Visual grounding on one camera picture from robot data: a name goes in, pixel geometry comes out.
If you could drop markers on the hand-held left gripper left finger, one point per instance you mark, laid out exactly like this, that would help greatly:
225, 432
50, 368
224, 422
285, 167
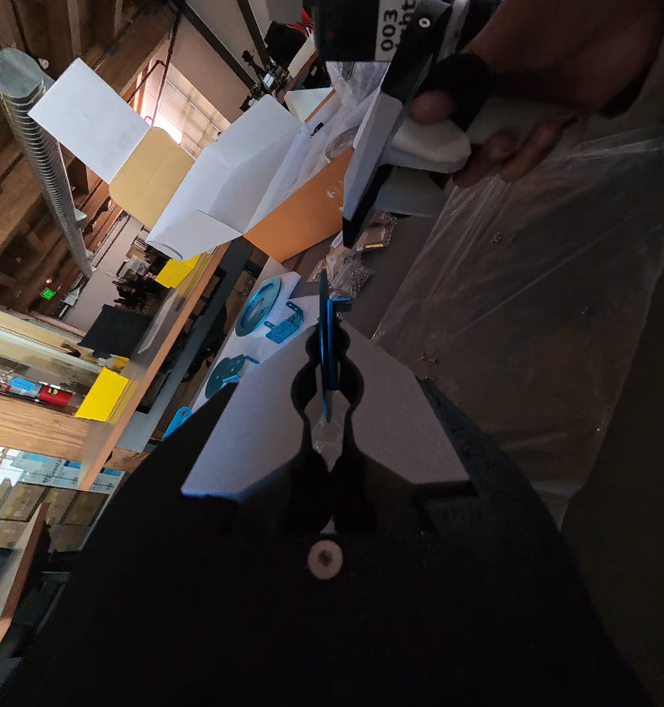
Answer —
249, 436

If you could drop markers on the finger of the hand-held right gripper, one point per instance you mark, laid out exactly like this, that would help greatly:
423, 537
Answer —
376, 160

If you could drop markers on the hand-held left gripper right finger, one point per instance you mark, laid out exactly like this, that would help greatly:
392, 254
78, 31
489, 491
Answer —
403, 436

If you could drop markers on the small screws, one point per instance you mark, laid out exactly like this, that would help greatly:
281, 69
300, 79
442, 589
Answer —
428, 359

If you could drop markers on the grey desk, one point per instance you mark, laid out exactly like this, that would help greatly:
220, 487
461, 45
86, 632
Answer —
398, 265

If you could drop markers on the person's right hand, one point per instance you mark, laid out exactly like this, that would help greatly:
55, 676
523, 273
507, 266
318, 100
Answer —
558, 61

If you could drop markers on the teal round perforated plate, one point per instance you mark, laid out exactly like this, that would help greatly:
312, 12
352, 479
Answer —
221, 378

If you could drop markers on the bubble wrap bundle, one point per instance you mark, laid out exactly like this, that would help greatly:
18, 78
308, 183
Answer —
354, 77

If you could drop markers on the pile of screw bags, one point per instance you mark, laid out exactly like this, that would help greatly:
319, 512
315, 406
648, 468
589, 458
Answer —
359, 248

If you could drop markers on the white foam tray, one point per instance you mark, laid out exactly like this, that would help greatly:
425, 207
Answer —
271, 342

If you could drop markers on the wooden workbench with black legs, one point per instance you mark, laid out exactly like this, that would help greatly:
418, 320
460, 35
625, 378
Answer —
160, 359

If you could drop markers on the workbench with dark equipment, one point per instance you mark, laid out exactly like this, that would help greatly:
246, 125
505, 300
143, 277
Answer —
265, 77

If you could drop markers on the orange and white cardboard box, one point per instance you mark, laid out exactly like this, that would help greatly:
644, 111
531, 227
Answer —
227, 177

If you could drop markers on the clear plastic bag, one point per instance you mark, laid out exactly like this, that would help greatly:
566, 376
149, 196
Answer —
530, 304

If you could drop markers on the green exit sign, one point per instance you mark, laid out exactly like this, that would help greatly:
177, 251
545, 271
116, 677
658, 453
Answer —
48, 294

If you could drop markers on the blue multi-hole box bracket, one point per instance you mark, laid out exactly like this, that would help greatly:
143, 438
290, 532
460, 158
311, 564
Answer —
282, 331

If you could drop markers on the oval silver air duct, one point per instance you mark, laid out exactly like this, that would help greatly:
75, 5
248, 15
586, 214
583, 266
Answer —
39, 149

